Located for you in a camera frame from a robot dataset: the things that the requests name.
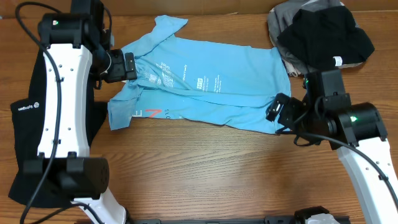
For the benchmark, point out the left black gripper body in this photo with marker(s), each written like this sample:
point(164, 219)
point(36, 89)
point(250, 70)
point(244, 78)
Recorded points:
point(117, 72)

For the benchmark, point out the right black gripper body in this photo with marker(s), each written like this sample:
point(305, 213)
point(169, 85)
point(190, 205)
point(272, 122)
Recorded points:
point(280, 116)

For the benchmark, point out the light blue printed t-shirt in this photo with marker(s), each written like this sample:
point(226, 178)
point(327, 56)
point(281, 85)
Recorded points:
point(203, 81)

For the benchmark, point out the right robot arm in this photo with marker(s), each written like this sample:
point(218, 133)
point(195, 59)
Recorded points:
point(356, 132)

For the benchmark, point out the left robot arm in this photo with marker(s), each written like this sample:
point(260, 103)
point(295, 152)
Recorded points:
point(79, 57)

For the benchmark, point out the beige folded garment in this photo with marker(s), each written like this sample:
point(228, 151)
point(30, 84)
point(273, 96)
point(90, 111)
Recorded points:
point(291, 70)

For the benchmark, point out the black folded garment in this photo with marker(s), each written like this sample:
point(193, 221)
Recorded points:
point(326, 39)

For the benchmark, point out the grey folded garment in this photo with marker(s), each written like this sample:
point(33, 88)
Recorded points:
point(281, 16)

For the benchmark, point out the black garment with white logo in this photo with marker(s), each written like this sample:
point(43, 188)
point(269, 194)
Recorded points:
point(28, 122)

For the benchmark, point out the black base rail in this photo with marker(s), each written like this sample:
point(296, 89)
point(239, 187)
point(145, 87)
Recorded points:
point(267, 220)

